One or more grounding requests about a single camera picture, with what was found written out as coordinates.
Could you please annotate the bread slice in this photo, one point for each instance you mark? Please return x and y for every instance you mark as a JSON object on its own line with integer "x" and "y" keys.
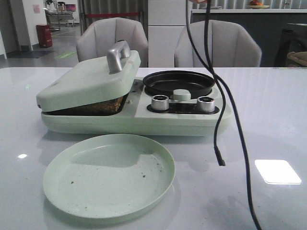
{"x": 109, "y": 107}

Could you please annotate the black round frying pan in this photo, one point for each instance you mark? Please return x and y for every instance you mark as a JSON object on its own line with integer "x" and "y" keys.
{"x": 164, "y": 82}

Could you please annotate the breakfast maker hinged lid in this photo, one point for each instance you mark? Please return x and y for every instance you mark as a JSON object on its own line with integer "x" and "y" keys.
{"x": 92, "y": 81}

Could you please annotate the mint green breakfast maker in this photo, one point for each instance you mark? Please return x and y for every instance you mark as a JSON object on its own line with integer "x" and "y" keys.
{"x": 137, "y": 117}

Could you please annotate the left silver control knob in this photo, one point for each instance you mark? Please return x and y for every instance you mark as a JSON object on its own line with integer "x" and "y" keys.
{"x": 160, "y": 102}

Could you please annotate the silver control knob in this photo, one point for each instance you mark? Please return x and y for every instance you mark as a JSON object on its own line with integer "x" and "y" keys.
{"x": 205, "y": 104}
{"x": 160, "y": 102}

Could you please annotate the right silver control knob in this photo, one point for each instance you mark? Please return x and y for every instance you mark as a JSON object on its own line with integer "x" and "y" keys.
{"x": 205, "y": 104}

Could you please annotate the mint green round plate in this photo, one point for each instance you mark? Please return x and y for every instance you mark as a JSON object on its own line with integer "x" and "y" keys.
{"x": 112, "y": 178}

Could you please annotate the left grey upholstered chair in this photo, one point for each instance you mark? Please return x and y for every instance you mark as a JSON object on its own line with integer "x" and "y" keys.
{"x": 102, "y": 34}

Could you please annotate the grey upholstered chair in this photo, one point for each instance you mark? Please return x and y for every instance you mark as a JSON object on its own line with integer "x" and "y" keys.
{"x": 102, "y": 34}
{"x": 229, "y": 45}

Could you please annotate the white refrigerator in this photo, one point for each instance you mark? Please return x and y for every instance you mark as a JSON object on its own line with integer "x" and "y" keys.
{"x": 166, "y": 19}

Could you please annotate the right grey upholstered chair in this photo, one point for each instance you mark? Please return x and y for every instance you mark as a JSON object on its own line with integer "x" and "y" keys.
{"x": 229, "y": 45}

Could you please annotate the red barrier belt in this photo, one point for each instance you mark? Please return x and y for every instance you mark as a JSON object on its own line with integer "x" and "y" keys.
{"x": 113, "y": 15}

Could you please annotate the red bin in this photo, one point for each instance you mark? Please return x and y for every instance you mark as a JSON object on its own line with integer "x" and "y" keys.
{"x": 44, "y": 35}

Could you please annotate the metal shelf rack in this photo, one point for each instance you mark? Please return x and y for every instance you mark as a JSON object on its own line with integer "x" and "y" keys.
{"x": 61, "y": 12}

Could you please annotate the dark kitchen counter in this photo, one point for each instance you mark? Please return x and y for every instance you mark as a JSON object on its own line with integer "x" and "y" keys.
{"x": 264, "y": 26}

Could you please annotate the fruit plate on counter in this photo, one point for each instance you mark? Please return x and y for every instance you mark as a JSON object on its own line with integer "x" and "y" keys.
{"x": 256, "y": 4}

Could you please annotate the beige cushion seat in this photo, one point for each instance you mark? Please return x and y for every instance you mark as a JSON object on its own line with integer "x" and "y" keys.
{"x": 297, "y": 59}

